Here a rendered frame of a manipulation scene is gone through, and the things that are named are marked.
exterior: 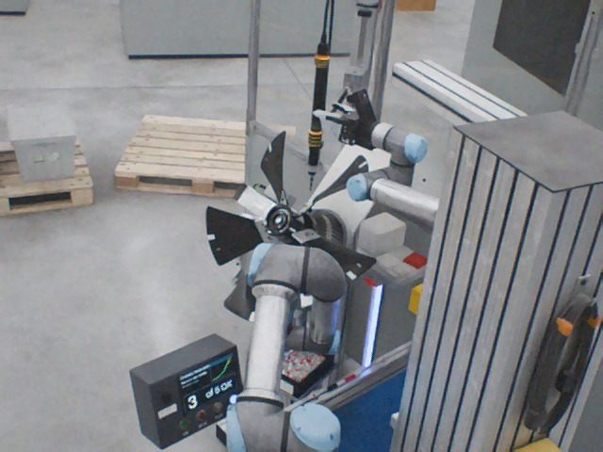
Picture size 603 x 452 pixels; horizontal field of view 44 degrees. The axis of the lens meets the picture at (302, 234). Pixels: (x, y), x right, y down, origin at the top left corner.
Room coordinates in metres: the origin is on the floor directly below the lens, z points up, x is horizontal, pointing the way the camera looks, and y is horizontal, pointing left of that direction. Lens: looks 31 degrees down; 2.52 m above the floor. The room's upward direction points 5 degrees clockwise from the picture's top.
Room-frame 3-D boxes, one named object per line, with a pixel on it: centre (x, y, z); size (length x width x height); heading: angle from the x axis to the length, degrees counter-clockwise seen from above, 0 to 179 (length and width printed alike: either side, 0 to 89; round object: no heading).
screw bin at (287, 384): (1.93, -0.02, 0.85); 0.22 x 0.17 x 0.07; 147
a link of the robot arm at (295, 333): (1.78, 0.03, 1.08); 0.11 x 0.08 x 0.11; 88
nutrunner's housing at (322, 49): (2.18, -0.01, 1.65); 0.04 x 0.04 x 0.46
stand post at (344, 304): (2.51, -0.17, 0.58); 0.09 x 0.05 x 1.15; 42
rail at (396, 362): (1.85, -0.18, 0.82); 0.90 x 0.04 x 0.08; 132
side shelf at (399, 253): (2.64, -0.34, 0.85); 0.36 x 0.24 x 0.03; 42
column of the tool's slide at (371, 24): (2.89, -0.17, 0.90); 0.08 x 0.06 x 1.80; 77
